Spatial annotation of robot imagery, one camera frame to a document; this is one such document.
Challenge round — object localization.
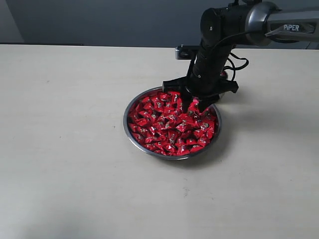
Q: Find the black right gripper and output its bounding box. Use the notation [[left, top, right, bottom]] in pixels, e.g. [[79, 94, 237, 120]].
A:
[[162, 42, 239, 113]]

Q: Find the red candy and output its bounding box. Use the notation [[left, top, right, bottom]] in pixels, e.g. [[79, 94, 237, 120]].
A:
[[188, 99, 199, 111]]

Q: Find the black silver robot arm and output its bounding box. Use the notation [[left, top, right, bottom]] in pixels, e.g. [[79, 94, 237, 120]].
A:
[[162, 0, 319, 111]]

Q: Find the stainless steel cup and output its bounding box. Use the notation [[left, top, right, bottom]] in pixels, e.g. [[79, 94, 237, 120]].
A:
[[220, 71, 228, 80]]

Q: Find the steel bowl of candies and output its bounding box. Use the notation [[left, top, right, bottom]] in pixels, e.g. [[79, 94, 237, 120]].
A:
[[123, 87, 222, 160]]

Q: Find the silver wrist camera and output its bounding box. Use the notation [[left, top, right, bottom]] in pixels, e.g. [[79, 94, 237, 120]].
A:
[[175, 44, 199, 60]]

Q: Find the black cable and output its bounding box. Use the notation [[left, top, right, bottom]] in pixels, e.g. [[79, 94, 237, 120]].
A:
[[223, 51, 250, 82]]

